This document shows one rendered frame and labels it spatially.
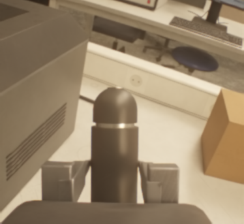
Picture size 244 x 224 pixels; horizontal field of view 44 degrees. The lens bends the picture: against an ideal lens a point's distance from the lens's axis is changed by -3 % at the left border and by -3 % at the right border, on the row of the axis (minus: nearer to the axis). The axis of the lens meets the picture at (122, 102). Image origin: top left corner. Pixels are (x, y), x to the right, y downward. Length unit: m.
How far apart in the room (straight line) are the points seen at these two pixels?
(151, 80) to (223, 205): 0.44
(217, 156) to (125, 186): 0.58
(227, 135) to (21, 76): 0.45
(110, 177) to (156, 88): 0.81
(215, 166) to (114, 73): 0.44
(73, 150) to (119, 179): 0.57
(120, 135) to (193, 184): 0.58
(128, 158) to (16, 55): 0.34
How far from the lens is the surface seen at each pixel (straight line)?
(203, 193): 0.73
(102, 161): 0.16
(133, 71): 0.96
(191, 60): 2.08
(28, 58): 0.50
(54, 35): 0.56
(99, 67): 1.00
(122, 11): 1.92
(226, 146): 0.72
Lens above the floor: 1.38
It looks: 31 degrees down
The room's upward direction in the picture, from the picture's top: 14 degrees clockwise
